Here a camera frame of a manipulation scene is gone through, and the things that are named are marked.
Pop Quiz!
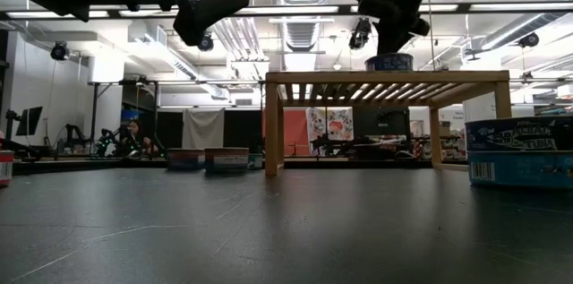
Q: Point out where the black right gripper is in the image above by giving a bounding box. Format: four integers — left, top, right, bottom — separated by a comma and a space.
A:
355, 0, 433, 56

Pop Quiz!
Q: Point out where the dark blue label can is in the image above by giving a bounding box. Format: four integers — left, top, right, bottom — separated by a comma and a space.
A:
364, 52, 415, 73

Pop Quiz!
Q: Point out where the pink blue label can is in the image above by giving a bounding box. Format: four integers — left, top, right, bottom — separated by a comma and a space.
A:
204, 147, 251, 174
166, 147, 206, 171

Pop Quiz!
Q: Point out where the red white label can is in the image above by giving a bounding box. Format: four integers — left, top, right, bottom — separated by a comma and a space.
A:
0, 150, 15, 187

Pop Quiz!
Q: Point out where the wooden slatted shelf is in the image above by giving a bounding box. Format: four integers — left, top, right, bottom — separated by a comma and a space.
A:
264, 70, 512, 176

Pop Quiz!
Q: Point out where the black ceiling spotlight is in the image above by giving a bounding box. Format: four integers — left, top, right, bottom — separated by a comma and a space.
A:
49, 40, 72, 62
347, 17, 373, 51
197, 32, 215, 53
517, 31, 541, 49

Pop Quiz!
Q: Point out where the cartoon print poster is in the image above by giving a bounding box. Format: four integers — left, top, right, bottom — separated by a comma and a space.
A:
305, 107, 355, 142

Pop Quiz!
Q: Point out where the grey hanging cloth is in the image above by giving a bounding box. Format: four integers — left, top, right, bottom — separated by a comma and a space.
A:
181, 108, 226, 150

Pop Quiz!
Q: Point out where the person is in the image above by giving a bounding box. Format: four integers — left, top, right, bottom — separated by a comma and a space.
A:
116, 117, 158, 159

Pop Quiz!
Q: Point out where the black background monitor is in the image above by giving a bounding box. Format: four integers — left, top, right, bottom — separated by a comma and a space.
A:
14, 105, 45, 138

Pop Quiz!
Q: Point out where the orange wall panel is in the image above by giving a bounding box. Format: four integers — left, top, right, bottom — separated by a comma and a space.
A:
283, 108, 311, 158

